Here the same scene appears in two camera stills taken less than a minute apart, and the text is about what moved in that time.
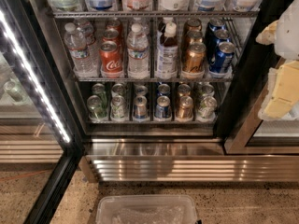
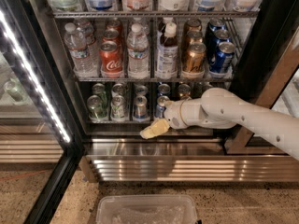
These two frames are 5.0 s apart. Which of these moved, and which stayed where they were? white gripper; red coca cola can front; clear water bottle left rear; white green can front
Moved: white gripper
Stayed: clear water bottle left rear; red coca cola can front; white green can front
